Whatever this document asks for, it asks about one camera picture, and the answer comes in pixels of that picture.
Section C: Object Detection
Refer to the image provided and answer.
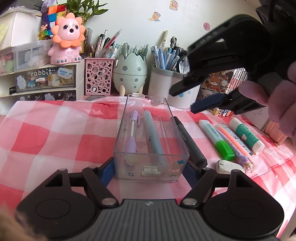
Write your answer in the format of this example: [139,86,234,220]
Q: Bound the black marker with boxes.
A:
[174,116,208,169]

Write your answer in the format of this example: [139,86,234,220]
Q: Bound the orange highlighter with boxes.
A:
[215,124,251,158]

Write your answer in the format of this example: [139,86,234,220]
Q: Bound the purple mechanical pencil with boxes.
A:
[125,110,139,153]

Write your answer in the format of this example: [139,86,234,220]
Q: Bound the green highlighter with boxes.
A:
[199,120,235,161]

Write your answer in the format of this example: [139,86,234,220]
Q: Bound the clear plastic organizer tray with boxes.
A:
[113,94,189,182]

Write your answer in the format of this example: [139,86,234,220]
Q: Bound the light blue pen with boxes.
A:
[143,110,169,173]

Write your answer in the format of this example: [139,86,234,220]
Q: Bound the right hand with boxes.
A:
[238,62,295,144]

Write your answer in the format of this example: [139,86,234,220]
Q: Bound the left hand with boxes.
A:
[1,204,48,241]

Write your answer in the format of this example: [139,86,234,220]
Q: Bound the pink comic book set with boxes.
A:
[200,67,249,118]

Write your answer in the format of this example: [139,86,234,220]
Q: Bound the white grey flower pen holder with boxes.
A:
[147,65,201,110]

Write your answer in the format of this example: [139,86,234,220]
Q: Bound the white kneaded eraser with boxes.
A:
[215,160,245,174]

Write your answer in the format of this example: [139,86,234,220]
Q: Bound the green white glue stick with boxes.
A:
[229,118,265,155]

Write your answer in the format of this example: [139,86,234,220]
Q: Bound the purple charm pen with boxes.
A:
[227,141,253,173]

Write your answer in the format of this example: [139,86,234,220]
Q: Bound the green egg pen holder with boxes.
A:
[112,53,148,96]

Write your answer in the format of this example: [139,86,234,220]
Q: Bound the red white checkered tablecloth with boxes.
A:
[1,97,295,226]

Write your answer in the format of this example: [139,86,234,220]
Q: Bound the pink perforated pen holder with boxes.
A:
[84,58,115,96]

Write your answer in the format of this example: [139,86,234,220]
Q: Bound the white drawer organizer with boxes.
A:
[1,61,85,115]

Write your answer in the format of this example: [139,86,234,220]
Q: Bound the green bamboo plant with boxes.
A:
[66,0,108,25]

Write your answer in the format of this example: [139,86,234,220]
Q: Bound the pink lion toy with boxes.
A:
[48,13,85,65]

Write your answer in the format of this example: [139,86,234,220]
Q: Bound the clear plastic storage box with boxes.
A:
[1,40,53,74]

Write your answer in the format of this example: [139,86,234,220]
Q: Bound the colourful rubik cube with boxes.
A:
[41,4,66,37]

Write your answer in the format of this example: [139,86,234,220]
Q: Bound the white cardboard box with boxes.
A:
[1,12,41,50]

